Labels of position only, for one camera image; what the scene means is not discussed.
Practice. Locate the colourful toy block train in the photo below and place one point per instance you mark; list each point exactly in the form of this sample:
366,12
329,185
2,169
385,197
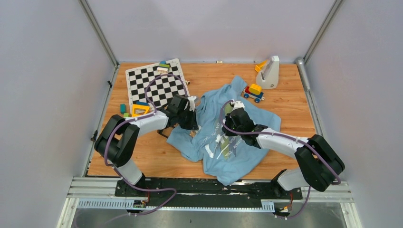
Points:
254,92

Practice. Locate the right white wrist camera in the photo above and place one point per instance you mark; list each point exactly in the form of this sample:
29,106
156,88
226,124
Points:
237,105

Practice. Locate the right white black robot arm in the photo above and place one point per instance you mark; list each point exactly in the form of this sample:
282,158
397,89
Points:
319,166

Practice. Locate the blue toy block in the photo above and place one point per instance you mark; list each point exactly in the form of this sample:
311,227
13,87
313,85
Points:
141,103

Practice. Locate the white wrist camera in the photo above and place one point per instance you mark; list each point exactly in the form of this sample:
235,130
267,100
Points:
237,105
192,102

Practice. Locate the left black square frame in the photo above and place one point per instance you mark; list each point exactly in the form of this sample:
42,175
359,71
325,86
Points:
165,132

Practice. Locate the light blue printed t-shirt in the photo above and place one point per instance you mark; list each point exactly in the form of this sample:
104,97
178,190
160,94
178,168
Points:
227,158

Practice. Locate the yellow triangle toy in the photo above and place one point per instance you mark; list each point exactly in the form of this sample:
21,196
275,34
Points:
139,110

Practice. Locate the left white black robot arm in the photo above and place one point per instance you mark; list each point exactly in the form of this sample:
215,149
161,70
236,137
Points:
117,140

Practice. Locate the orange plastic piece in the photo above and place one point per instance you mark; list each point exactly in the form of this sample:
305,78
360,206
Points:
258,67

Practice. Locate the teal toy block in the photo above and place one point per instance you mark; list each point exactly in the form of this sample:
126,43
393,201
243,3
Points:
122,108

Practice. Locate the black white checkerboard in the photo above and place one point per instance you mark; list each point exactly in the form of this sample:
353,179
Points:
162,90

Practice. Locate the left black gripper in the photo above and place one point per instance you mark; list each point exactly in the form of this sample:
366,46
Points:
193,125

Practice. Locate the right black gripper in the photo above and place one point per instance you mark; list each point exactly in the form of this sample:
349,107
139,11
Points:
228,121

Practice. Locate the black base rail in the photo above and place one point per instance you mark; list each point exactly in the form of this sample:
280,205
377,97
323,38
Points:
206,193

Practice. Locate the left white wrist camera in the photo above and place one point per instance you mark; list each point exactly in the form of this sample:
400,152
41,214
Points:
192,102

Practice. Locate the white wedge stand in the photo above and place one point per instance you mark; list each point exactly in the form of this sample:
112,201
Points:
268,77

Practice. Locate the stacked toy blocks on checkerboard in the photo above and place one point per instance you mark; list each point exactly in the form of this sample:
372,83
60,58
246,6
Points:
163,67

